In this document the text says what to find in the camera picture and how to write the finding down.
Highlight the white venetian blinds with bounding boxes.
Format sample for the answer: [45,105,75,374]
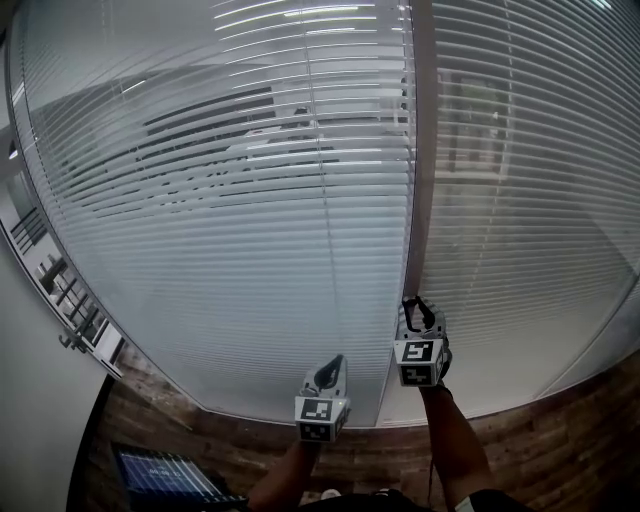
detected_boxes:
[13,0,420,430]

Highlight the person's right forearm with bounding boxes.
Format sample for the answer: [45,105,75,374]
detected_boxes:
[418,381,497,510]

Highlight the black tablet with blue screen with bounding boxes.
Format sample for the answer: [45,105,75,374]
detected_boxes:
[116,446,250,507]

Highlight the silver door handle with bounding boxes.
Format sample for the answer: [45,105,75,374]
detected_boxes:
[58,331,91,355]

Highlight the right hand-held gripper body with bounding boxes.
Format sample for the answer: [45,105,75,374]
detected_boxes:
[393,312,454,388]

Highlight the person's left forearm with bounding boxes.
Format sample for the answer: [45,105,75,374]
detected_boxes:
[247,438,322,510]

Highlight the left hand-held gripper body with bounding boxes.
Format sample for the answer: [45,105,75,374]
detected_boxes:
[293,387,352,444]

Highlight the frosted glass door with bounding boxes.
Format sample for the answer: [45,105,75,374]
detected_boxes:
[0,217,125,382]

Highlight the grey metal partition post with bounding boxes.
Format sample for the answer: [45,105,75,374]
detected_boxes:
[399,0,439,301]

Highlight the black metal railing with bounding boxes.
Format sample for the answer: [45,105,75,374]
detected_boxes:
[8,206,110,347]

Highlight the person's black shorts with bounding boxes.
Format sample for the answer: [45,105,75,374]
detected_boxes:
[299,489,432,512]

